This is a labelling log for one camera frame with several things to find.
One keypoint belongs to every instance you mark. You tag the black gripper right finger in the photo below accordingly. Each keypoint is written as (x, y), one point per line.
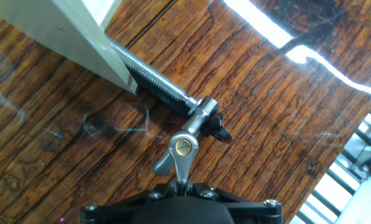
(253, 210)

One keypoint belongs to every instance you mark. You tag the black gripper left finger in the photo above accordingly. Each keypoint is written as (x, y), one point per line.
(117, 210)

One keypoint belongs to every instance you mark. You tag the black base metal crank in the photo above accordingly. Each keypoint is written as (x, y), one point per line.
(183, 146)

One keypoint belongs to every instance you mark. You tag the brown wood grain board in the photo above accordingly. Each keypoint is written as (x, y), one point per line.
(250, 109)

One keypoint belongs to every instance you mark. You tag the printed paper sheets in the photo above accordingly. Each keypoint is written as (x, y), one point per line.
(365, 205)

